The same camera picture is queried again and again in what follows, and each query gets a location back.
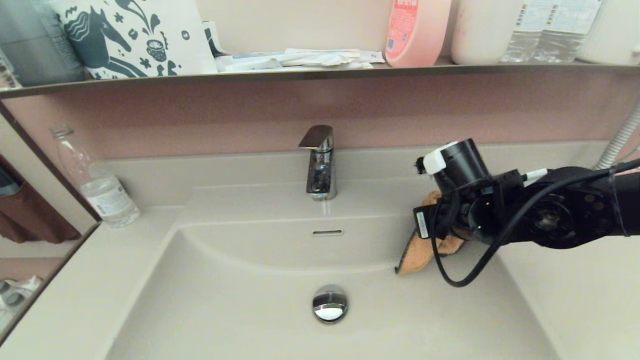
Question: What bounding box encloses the orange microfibre cloth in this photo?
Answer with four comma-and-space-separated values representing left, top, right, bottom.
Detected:
395, 190, 468, 275

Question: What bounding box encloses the chrome faucet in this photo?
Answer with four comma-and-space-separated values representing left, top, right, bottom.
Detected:
298, 125, 337, 202

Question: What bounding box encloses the white ceramic sink basin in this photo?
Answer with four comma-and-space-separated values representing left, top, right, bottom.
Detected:
102, 177, 571, 360

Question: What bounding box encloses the white smooth jar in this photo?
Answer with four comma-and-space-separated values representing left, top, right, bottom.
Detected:
450, 0, 523, 66

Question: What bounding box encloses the chrome drain stopper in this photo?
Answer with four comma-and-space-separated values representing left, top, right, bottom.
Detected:
312, 285, 349, 324

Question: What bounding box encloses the pink lotion bottle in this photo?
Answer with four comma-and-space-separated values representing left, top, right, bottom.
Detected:
385, 0, 452, 68

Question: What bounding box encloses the white ribbed container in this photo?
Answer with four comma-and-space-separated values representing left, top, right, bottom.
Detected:
577, 0, 640, 66

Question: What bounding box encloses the white crumpled wrapper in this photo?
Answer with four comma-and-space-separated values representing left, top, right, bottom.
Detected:
280, 47, 387, 70

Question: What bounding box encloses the white toothbrush packet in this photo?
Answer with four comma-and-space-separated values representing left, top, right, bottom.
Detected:
215, 50, 288, 73

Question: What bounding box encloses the black white sachet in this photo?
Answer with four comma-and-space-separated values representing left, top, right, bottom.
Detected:
202, 21, 230, 57

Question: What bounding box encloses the white horse print bag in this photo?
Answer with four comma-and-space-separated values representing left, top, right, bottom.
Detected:
47, 0, 219, 80

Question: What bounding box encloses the clear plastic water bottle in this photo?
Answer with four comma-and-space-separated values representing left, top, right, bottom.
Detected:
50, 125, 141, 229

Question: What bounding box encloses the brown hanging towel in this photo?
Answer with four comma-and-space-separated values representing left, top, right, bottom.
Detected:
0, 170, 82, 245

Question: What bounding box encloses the white grey bundle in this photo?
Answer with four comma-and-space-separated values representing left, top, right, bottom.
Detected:
0, 275, 43, 331

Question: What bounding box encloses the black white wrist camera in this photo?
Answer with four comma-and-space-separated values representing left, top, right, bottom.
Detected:
416, 138, 493, 193

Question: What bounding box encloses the black camera cable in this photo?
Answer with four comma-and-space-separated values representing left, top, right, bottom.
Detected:
430, 159, 640, 288

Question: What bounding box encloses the white corrugated hose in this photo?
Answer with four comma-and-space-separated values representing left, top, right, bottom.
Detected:
595, 102, 640, 171

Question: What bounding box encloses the brown wall shelf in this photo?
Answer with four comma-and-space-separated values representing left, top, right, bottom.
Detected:
0, 56, 640, 99

